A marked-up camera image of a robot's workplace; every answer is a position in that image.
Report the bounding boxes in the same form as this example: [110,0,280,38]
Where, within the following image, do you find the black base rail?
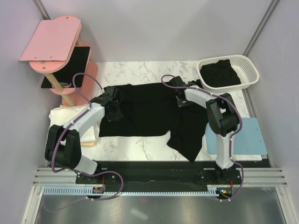
[49,160,273,186]

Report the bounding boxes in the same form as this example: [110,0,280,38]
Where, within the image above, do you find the white folded t shirt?
[49,105,100,147]

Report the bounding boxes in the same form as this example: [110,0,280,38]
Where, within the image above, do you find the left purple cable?
[50,73,124,201]

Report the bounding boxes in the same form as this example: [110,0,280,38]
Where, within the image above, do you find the white plastic basket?
[196,55,259,94]

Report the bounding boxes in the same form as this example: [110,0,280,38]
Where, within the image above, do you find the black t shirt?
[200,59,241,88]
[99,83,208,162]

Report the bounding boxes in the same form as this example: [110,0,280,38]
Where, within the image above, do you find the black clipboard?
[53,46,91,88]

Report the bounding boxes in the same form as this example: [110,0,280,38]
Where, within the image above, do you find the light blue folding board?
[205,118,267,155]

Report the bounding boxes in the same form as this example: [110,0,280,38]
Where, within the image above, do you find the pink tiered shelf stand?
[19,16,98,107]

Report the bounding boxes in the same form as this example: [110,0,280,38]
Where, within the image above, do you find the black t shirt in basket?
[200,59,241,88]

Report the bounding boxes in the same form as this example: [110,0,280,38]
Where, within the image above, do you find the purple cable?
[50,73,124,201]
[161,74,245,203]

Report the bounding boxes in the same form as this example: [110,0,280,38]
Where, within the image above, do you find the light blue cable duct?
[43,186,226,196]

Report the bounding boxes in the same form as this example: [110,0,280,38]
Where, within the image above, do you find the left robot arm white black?
[45,86,123,183]

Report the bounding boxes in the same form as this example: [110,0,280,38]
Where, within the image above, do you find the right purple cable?
[161,74,245,203]

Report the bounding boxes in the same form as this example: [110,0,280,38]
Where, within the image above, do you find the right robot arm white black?
[170,76,242,185]

